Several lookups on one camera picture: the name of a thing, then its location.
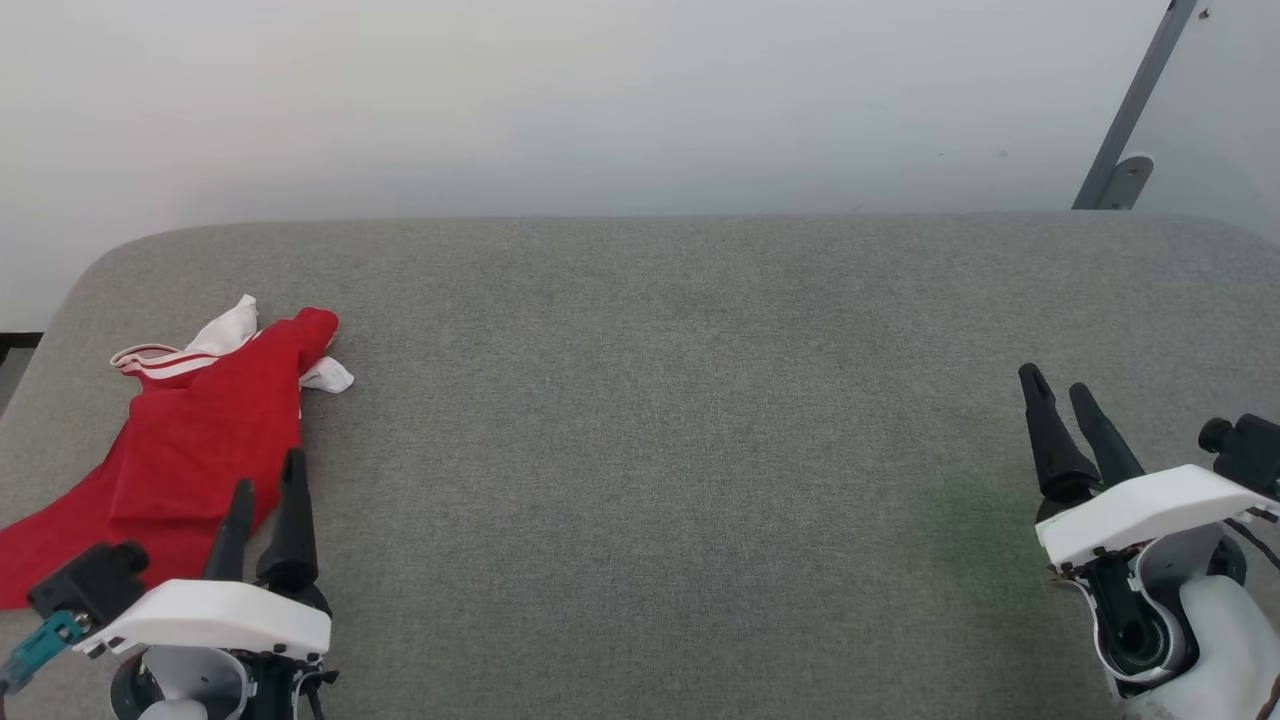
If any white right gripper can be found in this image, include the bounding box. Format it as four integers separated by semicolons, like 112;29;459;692
1018;363;1280;571

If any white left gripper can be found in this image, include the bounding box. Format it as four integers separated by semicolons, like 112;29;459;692
73;447;333;661

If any red white-trimmed garment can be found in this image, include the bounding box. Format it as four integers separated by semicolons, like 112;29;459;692
0;294;356;611

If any grey metal pole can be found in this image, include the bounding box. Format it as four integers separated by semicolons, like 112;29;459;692
1072;0;1199;211

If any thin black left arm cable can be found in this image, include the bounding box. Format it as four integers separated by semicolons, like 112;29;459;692
298;668;341;720

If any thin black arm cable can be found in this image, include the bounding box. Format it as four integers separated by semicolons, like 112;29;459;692
1225;510;1280;571
298;668;341;720

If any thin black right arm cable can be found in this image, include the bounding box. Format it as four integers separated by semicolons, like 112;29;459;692
1225;510;1280;571

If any teal camera cable connector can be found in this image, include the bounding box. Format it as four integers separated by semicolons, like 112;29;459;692
0;610;88;693

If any grey metal pole bracket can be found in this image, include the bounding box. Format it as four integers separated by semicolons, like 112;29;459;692
1100;153;1154;211

